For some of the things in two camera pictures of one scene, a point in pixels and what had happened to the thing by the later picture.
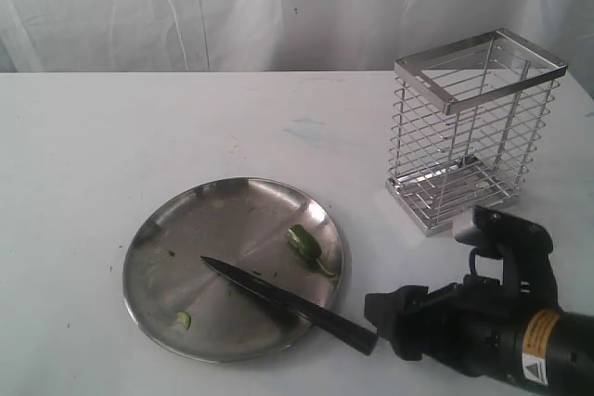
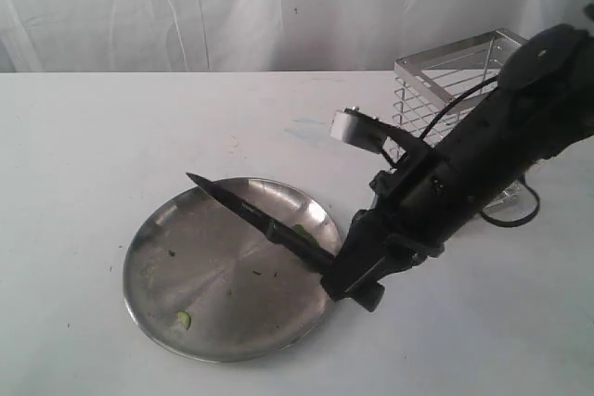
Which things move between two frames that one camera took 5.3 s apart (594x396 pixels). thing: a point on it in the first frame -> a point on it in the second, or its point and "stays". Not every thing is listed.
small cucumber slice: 185,319 stays
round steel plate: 190,308 stays
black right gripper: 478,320 -> 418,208
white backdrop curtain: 284,11 stays
